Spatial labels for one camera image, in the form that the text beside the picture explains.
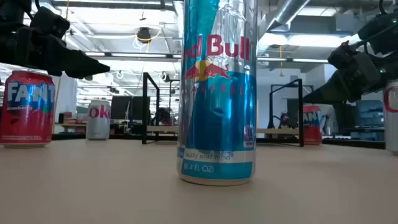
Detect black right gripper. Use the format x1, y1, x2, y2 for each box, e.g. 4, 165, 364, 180
303, 40, 383, 105

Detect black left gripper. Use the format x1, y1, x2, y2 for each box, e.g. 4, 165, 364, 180
0, 26, 111, 79

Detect red Fanta strawberry can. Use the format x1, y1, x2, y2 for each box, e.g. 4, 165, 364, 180
0, 70, 56, 149
303, 105, 323, 146

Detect silver Diet Coke can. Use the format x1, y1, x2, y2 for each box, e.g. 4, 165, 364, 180
382, 79, 398, 156
85, 99, 111, 141

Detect blue silver Red Bull can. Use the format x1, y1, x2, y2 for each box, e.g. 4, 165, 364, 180
176, 0, 258, 187

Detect white building column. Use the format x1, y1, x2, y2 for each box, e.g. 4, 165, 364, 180
51, 73, 78, 134

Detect distant desk with boxes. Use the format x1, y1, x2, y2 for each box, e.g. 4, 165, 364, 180
55, 111, 88, 129

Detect black computer monitor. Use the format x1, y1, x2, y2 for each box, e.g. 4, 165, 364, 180
110, 95, 150, 121

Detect black ceiling dome device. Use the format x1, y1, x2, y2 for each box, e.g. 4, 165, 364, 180
136, 27, 152, 44

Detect person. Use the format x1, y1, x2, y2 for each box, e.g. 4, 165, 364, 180
151, 107, 172, 127

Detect yellow power cable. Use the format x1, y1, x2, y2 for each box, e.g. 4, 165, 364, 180
52, 0, 70, 134

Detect blue wall screen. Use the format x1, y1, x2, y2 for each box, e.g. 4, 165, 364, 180
356, 99, 386, 141

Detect black aluminium rig frame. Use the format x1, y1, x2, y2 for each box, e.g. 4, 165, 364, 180
51, 133, 386, 150

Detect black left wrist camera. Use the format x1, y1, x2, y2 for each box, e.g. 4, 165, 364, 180
29, 6, 71, 40

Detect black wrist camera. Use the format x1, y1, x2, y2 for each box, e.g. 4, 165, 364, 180
29, 6, 71, 40
357, 12, 398, 55

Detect long ceiling light rail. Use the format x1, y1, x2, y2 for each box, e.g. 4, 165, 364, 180
83, 51, 330, 65

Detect black frame wooden shelf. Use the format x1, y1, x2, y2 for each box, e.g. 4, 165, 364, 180
142, 72, 305, 147

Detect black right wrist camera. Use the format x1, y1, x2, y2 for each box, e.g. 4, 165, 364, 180
357, 12, 398, 55

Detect slanted silver ventilation duct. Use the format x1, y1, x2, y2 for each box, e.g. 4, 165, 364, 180
257, 0, 312, 40

